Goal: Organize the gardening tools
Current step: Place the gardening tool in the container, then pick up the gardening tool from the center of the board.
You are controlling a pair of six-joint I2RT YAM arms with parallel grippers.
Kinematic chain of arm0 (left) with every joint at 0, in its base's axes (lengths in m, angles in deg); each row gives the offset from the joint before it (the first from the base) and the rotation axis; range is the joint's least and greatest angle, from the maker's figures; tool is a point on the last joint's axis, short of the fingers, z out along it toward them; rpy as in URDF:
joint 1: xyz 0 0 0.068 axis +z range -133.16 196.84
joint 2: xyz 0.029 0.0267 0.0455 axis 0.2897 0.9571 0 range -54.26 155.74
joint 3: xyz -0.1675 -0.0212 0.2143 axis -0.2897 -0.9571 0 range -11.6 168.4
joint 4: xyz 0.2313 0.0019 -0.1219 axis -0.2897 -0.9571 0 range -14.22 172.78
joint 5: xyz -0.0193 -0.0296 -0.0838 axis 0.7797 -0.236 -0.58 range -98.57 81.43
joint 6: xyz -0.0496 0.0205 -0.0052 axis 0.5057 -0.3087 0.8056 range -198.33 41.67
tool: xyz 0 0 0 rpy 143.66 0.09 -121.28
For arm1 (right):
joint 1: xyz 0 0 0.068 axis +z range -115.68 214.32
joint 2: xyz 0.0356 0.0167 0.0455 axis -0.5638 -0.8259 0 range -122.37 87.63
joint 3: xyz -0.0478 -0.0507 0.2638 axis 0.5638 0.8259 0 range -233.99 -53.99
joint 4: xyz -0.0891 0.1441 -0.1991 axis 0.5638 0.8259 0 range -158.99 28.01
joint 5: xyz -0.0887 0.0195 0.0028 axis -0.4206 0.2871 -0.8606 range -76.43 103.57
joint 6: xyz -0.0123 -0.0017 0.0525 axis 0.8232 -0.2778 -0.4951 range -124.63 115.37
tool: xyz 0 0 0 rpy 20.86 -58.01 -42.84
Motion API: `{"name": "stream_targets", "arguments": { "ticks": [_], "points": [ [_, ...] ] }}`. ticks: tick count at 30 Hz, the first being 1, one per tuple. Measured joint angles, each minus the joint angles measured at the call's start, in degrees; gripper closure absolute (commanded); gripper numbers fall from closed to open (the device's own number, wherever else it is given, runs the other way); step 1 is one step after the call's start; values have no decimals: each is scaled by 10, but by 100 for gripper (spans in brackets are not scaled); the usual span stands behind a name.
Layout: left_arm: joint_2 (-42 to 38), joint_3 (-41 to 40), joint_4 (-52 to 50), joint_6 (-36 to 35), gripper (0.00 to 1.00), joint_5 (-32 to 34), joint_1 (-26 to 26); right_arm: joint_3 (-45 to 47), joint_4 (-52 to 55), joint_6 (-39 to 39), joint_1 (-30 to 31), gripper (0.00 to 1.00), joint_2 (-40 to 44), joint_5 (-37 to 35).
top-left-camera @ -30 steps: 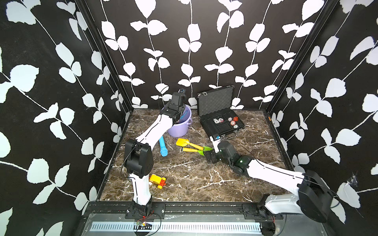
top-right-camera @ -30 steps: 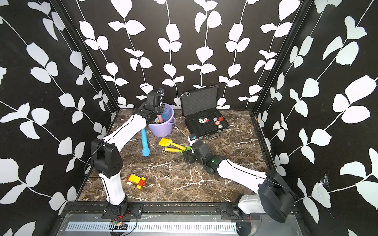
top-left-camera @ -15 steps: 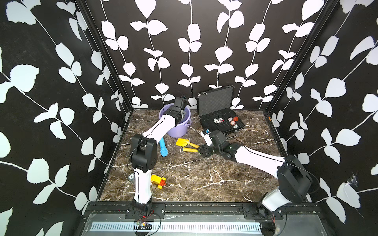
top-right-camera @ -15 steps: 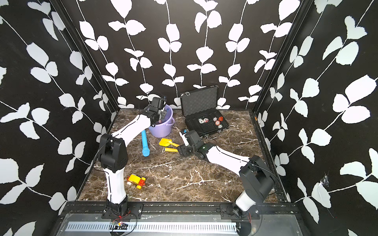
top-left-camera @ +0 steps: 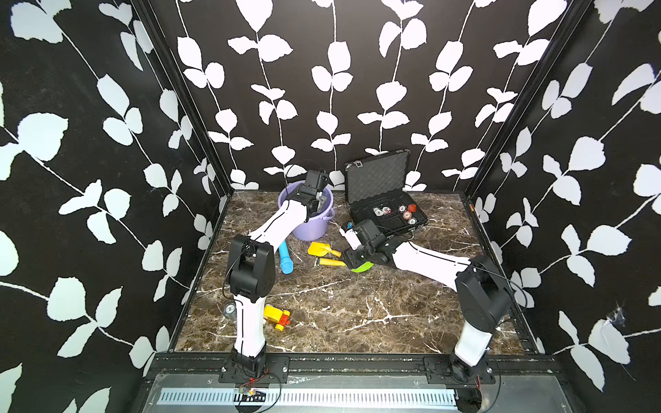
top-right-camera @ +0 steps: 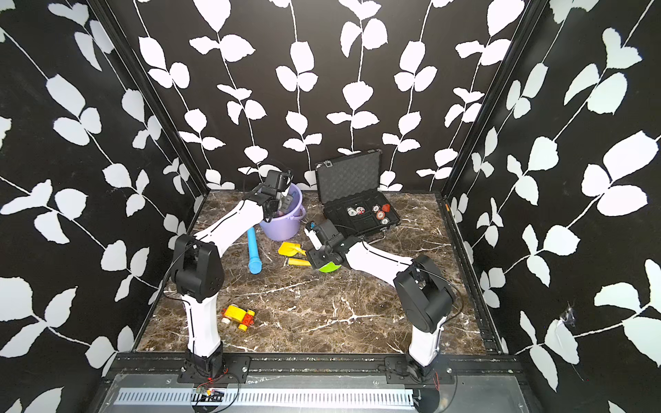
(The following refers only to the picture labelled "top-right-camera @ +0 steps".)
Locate green toy trowel wooden handle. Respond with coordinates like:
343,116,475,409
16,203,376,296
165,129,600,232
287,257,341,273

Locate yellow toy spade wooden handle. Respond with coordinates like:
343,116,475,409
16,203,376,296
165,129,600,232
278,242,306,257

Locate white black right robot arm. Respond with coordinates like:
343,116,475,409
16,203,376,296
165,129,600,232
305,220,456,383

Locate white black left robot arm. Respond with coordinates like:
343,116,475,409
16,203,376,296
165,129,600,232
168,170,292,381

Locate purple plastic bucket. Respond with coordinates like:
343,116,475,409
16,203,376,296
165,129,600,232
259,184,306,241

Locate red white round parts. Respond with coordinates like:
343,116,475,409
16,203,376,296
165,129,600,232
346,203,391,226

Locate black open foam-lined case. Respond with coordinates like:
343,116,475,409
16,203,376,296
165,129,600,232
314,149,401,237

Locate yellow red toy truck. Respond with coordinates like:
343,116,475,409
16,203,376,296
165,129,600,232
221,305,256,331

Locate white perforated strip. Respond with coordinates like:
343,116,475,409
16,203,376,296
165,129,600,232
111,387,414,410

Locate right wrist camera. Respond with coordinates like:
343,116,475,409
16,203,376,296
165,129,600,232
304,221,323,251

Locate black front mounting rail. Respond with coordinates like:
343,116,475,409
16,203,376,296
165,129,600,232
105,352,528,385

